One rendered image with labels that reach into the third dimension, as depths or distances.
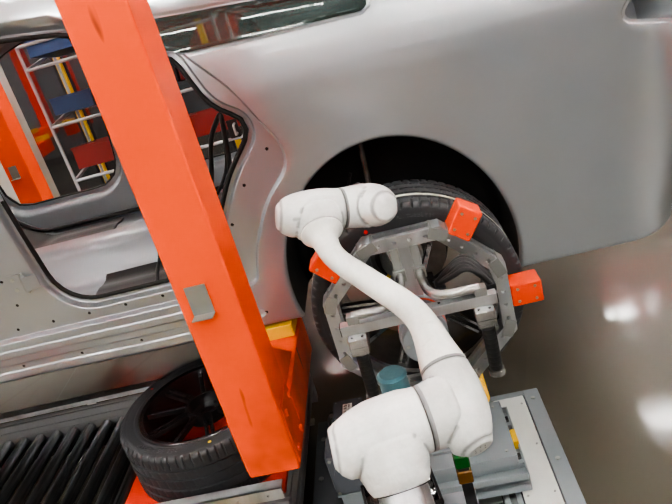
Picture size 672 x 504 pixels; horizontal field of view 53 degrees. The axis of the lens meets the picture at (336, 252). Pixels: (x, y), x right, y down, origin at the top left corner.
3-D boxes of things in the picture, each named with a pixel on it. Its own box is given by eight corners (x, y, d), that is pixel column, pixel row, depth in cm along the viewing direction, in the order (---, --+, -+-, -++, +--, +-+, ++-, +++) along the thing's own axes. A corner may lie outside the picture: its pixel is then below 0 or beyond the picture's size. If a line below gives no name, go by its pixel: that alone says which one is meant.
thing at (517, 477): (510, 423, 260) (506, 403, 256) (533, 492, 227) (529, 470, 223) (384, 449, 266) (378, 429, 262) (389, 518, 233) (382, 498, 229)
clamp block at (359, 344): (370, 336, 186) (365, 320, 184) (371, 354, 178) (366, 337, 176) (352, 340, 187) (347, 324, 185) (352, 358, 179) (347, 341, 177)
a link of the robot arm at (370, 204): (379, 179, 172) (330, 185, 169) (403, 181, 158) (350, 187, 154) (383, 221, 174) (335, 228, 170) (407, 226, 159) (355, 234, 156)
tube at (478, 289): (475, 264, 191) (468, 230, 187) (487, 295, 174) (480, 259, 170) (414, 278, 194) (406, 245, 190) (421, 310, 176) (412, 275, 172)
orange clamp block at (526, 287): (508, 295, 203) (537, 288, 202) (513, 307, 196) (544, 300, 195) (504, 275, 201) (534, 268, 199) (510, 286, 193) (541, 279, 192)
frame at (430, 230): (521, 361, 211) (492, 203, 190) (526, 373, 205) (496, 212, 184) (354, 396, 218) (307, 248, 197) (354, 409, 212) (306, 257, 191)
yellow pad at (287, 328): (298, 316, 256) (294, 305, 255) (295, 335, 244) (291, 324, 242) (263, 324, 258) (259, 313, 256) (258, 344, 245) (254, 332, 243)
